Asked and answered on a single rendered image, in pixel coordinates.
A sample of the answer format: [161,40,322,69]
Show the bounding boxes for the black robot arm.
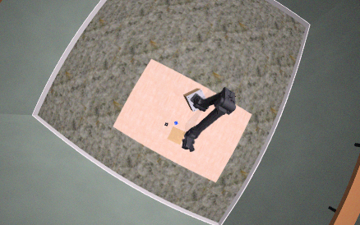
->
[182,87,236,152]

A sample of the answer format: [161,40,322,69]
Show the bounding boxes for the tan flat mat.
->
[168,126,186,145]

